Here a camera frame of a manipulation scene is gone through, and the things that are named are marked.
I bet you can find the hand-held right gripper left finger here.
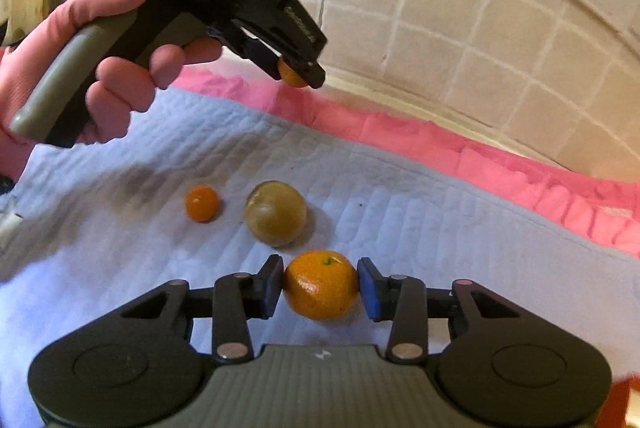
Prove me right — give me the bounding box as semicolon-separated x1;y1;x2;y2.
120;254;285;363

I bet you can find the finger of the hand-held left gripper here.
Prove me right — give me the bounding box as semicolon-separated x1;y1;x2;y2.
210;28;283;81
240;0;328;90

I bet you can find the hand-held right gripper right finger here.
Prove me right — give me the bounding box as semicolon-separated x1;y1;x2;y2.
356;257;521;363

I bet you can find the small orange kumquat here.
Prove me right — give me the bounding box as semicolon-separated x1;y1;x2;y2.
277;57;308;88
185;184;220;223

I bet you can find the orange mandarin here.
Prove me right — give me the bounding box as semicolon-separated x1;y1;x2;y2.
283;250;361;321

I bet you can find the red box with white inside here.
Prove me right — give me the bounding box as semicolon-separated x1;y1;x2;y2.
607;378;640;428

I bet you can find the person's left hand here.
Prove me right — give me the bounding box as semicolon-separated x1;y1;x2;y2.
0;0;224;183

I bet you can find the olive brown round fruit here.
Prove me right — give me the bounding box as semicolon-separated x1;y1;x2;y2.
244;180;307;245

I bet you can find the light blue quilted mat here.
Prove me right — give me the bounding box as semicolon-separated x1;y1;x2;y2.
0;85;640;428

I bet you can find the pink cloth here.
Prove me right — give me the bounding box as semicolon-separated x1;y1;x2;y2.
167;64;640;259

